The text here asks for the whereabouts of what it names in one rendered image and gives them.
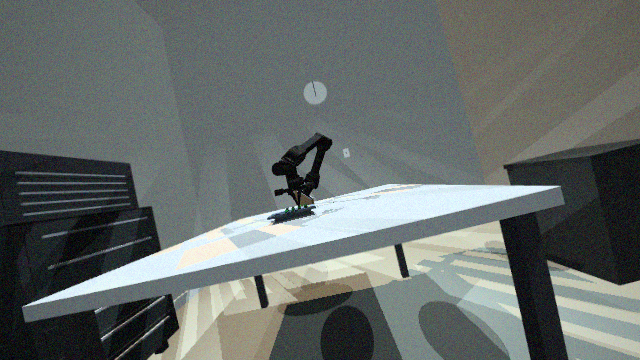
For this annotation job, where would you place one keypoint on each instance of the grey switch panel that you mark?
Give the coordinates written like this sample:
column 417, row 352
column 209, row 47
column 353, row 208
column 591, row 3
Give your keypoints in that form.
column 292, row 213

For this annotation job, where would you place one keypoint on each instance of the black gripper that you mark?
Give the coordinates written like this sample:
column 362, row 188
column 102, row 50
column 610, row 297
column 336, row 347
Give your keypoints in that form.
column 290, row 191

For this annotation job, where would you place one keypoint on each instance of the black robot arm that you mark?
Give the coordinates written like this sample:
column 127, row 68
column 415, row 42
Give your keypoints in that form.
column 296, row 155

